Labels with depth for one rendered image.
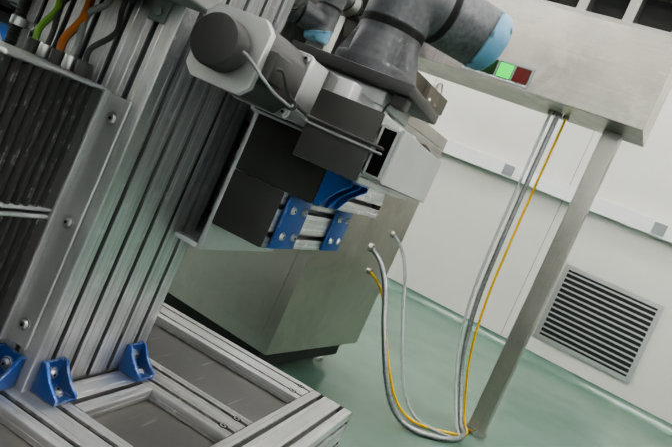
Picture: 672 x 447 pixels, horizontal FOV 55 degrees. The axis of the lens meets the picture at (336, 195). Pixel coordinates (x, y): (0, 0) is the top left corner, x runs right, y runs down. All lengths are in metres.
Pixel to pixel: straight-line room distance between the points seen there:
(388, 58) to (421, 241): 3.72
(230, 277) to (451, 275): 2.93
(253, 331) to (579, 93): 1.28
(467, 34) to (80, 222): 0.70
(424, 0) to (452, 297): 3.68
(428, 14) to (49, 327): 0.75
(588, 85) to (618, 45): 0.15
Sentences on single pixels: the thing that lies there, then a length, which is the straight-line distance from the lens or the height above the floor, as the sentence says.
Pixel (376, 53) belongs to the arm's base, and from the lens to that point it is 1.08.
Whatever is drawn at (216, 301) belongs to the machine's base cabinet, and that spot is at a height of 0.16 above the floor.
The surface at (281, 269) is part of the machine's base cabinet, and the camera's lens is 1.83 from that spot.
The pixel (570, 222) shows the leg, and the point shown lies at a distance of 2.36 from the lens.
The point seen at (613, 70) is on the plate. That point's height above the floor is 1.29.
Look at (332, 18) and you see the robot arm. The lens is 1.90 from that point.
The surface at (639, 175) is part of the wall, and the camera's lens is 4.57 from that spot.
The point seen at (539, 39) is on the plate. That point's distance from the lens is 2.36.
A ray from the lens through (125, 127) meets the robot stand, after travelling 0.87.
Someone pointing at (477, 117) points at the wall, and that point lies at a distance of 4.79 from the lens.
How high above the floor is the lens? 0.66
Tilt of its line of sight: 2 degrees down
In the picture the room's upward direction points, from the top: 24 degrees clockwise
